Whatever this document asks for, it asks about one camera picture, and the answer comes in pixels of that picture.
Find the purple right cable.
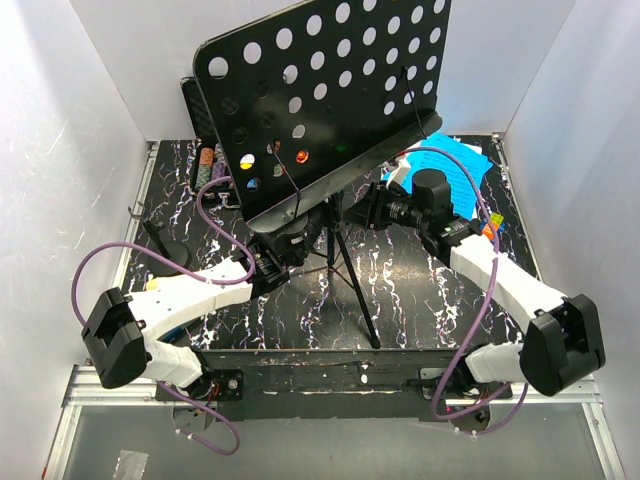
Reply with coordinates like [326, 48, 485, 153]
[399, 147, 529, 436]

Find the black microphone stand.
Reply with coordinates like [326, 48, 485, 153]
[142, 219, 191, 268]

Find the black music stand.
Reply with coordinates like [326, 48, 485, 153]
[191, 0, 454, 350]

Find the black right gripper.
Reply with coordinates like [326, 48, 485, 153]
[343, 180, 427, 232]

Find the black poker chip case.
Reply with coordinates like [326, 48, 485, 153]
[180, 77, 239, 209]

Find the blue sheet music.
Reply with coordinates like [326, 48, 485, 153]
[401, 133, 492, 220]

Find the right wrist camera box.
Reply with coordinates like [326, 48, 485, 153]
[387, 154, 411, 185]

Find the white sheet music page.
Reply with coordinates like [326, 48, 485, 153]
[464, 143, 483, 155]

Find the orange green blue block toy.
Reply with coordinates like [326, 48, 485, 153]
[481, 212, 504, 241]

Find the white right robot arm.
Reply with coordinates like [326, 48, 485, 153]
[345, 169, 606, 398]

